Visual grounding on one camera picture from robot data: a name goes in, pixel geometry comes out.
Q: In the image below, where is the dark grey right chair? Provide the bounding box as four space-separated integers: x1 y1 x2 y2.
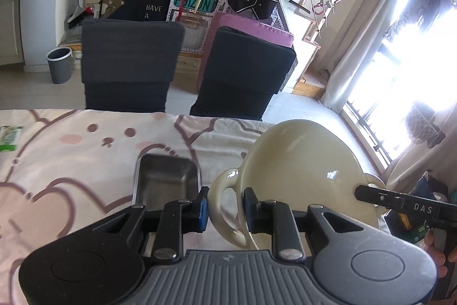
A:
190 26 296 121

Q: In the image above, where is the square steel tray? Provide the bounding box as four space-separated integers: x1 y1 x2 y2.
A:
133 153 201 211

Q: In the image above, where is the black letter board sign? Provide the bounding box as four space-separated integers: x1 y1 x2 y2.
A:
101 0 171 22

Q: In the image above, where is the green snack packet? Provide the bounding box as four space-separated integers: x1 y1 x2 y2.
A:
0 125 23 152

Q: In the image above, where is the person's right hand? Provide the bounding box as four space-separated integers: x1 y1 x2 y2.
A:
423 231 457 279

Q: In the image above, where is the dark grey left chair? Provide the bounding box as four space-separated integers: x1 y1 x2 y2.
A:
81 19 185 113

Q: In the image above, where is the cream ceramic handled bowl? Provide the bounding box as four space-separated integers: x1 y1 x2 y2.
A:
208 120 383 249

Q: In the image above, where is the bear print tablecloth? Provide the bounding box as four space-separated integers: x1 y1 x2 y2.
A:
1 109 268 304

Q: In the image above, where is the pink cushion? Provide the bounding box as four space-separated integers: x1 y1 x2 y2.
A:
196 12 294 91

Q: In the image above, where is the dark grey chair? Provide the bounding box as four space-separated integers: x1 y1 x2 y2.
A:
190 26 296 121
81 19 185 113

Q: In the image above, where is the grey waste bin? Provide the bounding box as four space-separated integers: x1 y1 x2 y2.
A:
47 46 73 84

